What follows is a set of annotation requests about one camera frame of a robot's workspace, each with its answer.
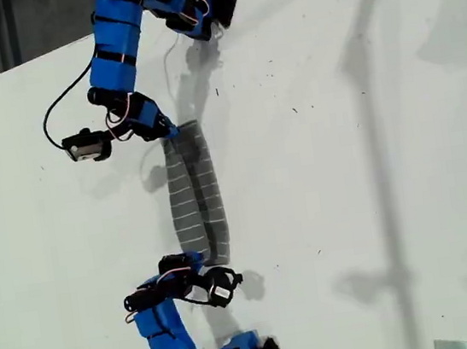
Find grey striped square towel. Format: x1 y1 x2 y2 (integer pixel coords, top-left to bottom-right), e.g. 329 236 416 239
158 116 236 272

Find camera black cable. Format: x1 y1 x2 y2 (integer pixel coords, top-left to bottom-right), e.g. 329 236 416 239
36 66 106 152

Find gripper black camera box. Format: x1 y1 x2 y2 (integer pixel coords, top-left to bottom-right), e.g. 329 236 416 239
188 265 248 314
59 125 114 167

